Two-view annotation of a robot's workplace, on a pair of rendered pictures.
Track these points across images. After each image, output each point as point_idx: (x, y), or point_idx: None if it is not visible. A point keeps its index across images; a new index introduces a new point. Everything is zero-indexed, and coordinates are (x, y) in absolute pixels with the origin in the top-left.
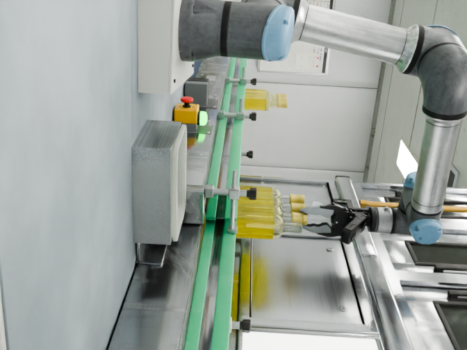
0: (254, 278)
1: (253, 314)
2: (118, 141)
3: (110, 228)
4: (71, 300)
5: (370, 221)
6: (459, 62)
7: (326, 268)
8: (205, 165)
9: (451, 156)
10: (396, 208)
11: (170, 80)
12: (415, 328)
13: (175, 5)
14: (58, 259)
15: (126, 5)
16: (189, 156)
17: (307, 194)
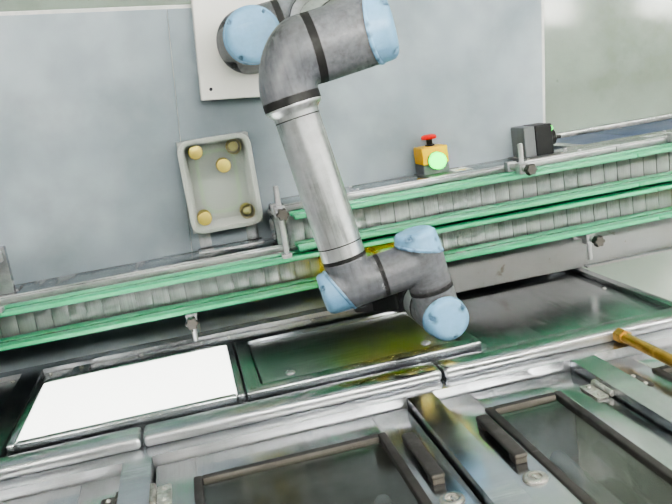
0: (321, 330)
1: (257, 343)
2: (128, 127)
3: (104, 186)
4: (10, 197)
5: None
6: (270, 35)
7: (375, 350)
8: None
9: (300, 171)
10: None
11: (200, 88)
12: (292, 422)
13: (197, 23)
14: None
15: (153, 29)
16: (350, 189)
17: (614, 312)
